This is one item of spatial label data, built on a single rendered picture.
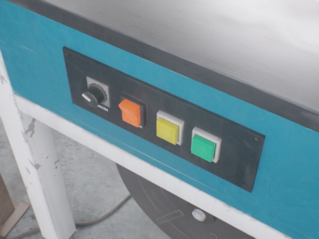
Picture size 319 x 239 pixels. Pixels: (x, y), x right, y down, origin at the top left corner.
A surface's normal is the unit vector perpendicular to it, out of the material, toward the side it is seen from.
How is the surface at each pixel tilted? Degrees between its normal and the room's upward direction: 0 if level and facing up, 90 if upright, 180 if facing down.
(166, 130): 90
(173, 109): 90
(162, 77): 90
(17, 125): 90
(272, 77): 0
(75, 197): 0
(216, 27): 0
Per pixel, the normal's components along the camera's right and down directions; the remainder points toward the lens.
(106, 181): 0.00, -0.70
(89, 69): -0.55, 0.60
